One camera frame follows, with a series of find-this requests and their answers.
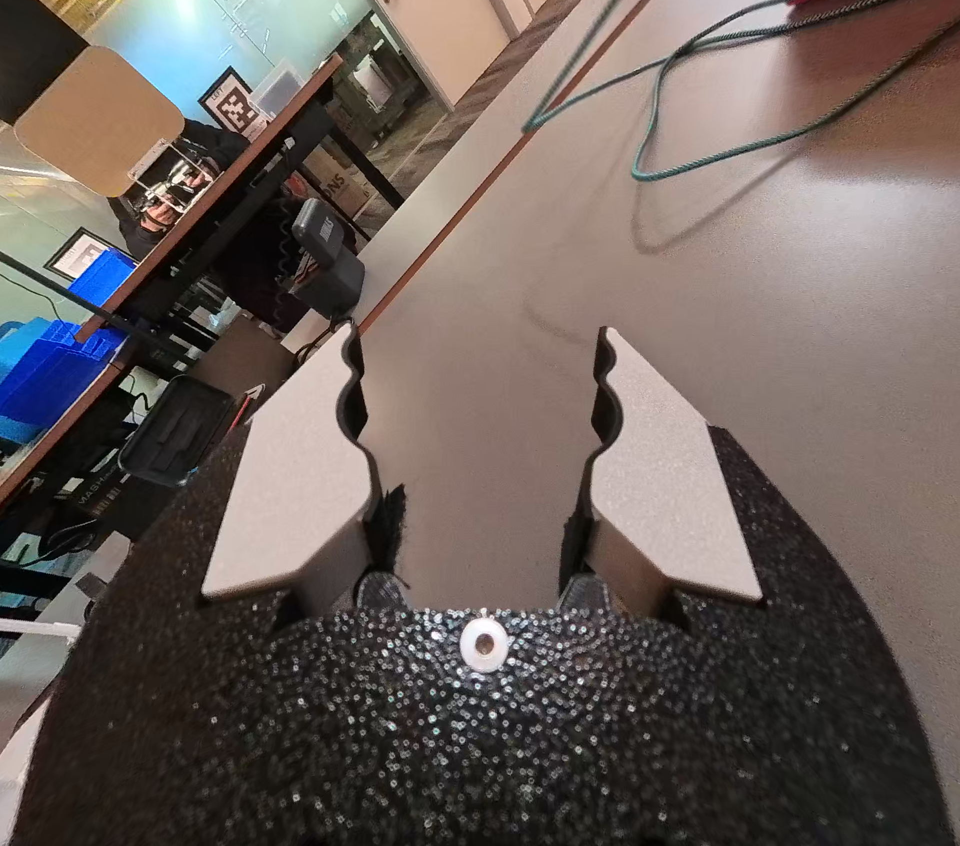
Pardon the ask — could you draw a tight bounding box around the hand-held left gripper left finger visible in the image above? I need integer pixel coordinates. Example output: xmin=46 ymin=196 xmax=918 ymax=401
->
xmin=201 ymin=321 xmax=376 ymax=607

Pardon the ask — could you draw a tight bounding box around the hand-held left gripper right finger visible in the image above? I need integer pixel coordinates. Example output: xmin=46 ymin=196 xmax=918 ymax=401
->
xmin=581 ymin=327 xmax=764 ymax=618

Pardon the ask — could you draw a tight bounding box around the green braided usb cable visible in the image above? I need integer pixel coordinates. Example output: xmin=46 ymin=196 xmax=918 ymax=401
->
xmin=630 ymin=0 xmax=960 ymax=181
xmin=521 ymin=0 xmax=796 ymax=136

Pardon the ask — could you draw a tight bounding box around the grey battery charger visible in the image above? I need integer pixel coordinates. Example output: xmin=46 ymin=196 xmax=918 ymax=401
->
xmin=291 ymin=198 xmax=367 ymax=323

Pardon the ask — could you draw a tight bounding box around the wooden desk with black legs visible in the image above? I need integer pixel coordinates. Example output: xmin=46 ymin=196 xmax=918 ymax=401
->
xmin=0 ymin=336 xmax=144 ymax=592
xmin=71 ymin=54 xmax=406 ymax=367

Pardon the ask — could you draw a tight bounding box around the stack of blue plastic bins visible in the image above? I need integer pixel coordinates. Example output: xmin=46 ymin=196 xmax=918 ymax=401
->
xmin=0 ymin=318 xmax=127 ymax=445

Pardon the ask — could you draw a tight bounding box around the blue plastic bin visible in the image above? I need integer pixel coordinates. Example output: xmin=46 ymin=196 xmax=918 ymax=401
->
xmin=66 ymin=249 xmax=138 ymax=298

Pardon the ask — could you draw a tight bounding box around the cardboard box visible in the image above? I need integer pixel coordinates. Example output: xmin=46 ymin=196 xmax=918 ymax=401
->
xmin=300 ymin=143 xmax=378 ymax=222

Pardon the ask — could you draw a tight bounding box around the framed printed tag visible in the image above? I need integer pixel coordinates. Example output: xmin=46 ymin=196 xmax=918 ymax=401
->
xmin=198 ymin=66 xmax=261 ymax=139
xmin=43 ymin=228 xmax=115 ymax=282

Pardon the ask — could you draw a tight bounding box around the clear plastic box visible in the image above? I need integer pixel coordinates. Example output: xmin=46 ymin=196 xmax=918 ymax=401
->
xmin=253 ymin=59 xmax=306 ymax=113

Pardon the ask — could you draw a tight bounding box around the metal utility cart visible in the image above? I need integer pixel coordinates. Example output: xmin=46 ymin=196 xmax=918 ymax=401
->
xmin=330 ymin=12 xmax=445 ymax=143

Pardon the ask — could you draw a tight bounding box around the plain wooden board on stand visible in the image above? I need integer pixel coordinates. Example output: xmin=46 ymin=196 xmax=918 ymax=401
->
xmin=13 ymin=45 xmax=213 ymax=218

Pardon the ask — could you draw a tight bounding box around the black charger cable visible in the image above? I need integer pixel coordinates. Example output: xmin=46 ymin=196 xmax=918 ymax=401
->
xmin=294 ymin=315 xmax=355 ymax=368

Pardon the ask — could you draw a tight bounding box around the black wall panel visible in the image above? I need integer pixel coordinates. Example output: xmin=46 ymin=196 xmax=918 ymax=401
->
xmin=0 ymin=0 xmax=93 ymax=128

